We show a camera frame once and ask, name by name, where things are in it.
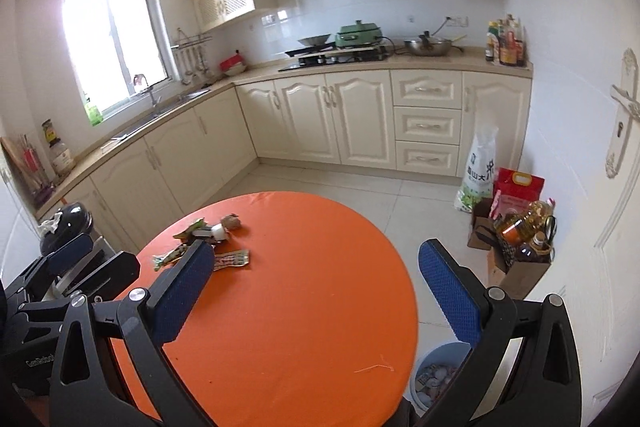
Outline steel wok on counter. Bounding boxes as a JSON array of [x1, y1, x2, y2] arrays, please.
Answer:
[[404, 31, 465, 57]]

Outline silver door handle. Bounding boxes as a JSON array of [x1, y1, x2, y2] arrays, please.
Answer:
[[605, 48, 639, 179]]

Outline light green snack wrapper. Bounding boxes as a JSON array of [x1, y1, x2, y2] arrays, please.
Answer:
[[174, 218, 206, 243]]

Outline jar on counter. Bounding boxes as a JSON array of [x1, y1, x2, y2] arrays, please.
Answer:
[[41, 119, 75, 178]]

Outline blue trash bin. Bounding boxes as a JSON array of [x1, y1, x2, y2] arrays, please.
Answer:
[[409, 341, 472, 414]]

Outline brown crumpled paper ball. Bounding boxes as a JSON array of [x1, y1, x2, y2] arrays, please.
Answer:
[[220, 213, 242, 231]]

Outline sink faucet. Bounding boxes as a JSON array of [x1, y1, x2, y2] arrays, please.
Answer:
[[132, 74, 162, 116]]

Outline cardboard box with bottles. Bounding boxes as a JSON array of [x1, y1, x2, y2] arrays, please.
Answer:
[[468, 198, 558, 299]]

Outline white rice sack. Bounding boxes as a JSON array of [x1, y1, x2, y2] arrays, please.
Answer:
[[454, 124, 498, 213]]

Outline hanging utensil rack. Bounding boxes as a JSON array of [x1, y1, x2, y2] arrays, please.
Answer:
[[171, 27, 215, 86]]

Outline green dish soap bottle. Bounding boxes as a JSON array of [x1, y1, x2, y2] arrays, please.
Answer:
[[84, 93, 104, 127]]

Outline round orange table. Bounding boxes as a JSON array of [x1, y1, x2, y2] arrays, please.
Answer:
[[110, 190, 420, 427]]

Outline black gas stove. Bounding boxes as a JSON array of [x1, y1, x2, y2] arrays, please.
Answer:
[[281, 42, 390, 72]]

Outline white black crumpled wrapper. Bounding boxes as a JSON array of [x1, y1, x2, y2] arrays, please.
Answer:
[[192, 223, 229, 243]]

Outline condiment bottles rack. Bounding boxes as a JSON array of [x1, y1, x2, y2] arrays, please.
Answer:
[[485, 14, 526, 67]]

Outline yellow cooking oil bottle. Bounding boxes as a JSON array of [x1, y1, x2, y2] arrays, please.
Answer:
[[496, 198, 555, 247]]

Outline green electric cooking pot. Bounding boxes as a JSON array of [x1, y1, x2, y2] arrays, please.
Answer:
[[334, 20, 383, 49]]

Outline lower kitchen cabinets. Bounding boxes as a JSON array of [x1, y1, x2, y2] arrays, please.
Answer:
[[52, 57, 533, 248]]

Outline window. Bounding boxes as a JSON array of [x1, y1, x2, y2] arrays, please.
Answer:
[[62, 0, 171, 117]]

